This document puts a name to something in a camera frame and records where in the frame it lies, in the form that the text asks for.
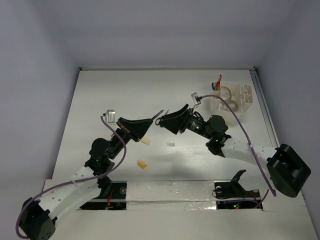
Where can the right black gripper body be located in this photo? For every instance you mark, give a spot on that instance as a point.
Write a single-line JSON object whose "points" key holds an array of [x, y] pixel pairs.
{"points": [[196, 125]]}

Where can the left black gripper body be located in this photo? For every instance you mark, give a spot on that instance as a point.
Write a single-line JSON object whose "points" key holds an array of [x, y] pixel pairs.
{"points": [[118, 143]]}

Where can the clear tape roll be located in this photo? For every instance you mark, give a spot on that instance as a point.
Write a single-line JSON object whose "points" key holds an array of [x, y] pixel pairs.
{"points": [[232, 104]]}

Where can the red gel pen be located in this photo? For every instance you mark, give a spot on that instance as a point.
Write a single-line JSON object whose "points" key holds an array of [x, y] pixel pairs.
{"points": [[218, 82]]}

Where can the beige masking tape roll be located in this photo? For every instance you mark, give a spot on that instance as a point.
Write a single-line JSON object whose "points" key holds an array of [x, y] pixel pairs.
{"points": [[225, 92]]}

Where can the white perforated organizer basket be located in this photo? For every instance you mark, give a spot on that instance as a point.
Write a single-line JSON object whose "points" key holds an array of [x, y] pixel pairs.
{"points": [[241, 93]]}

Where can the black handled scissors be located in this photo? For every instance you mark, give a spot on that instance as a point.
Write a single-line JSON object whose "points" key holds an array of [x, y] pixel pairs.
{"points": [[157, 121]]}

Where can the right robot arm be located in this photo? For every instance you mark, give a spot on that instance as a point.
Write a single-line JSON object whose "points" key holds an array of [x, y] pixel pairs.
{"points": [[281, 166]]}

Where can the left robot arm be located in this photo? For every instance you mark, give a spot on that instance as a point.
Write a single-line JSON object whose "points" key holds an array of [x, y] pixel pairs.
{"points": [[40, 214]]}

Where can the yellow highlighter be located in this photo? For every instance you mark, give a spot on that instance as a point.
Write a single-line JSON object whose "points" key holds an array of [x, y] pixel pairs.
{"points": [[145, 141]]}

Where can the orange highlighter cap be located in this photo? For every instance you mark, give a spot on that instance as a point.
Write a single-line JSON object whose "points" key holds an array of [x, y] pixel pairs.
{"points": [[141, 164]]}

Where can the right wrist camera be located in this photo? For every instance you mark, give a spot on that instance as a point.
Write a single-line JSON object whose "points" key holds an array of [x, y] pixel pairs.
{"points": [[196, 100]]}

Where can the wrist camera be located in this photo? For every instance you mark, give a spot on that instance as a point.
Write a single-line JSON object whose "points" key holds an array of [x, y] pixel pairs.
{"points": [[109, 117], [196, 100]]}

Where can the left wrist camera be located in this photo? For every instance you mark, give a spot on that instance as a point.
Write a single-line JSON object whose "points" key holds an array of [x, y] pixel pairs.
{"points": [[109, 117]]}

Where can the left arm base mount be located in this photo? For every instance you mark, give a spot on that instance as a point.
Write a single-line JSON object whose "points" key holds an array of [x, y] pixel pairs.
{"points": [[112, 196]]}

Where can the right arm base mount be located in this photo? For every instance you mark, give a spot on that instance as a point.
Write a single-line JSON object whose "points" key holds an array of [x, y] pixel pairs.
{"points": [[230, 195]]}

